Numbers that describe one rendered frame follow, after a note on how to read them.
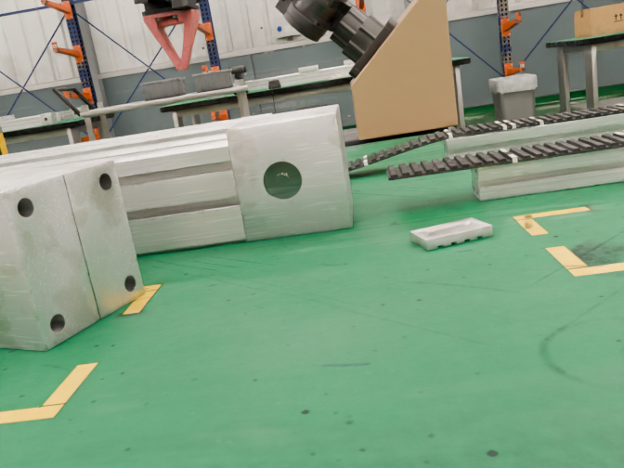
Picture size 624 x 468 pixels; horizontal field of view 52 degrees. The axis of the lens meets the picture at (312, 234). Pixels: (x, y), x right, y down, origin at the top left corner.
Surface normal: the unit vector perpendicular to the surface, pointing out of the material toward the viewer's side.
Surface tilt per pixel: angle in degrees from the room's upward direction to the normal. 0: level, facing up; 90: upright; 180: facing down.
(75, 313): 90
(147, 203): 90
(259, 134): 90
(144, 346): 0
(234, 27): 90
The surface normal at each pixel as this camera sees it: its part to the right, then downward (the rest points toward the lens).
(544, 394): -0.15, -0.96
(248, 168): -0.07, 0.26
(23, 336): -0.41, 0.30
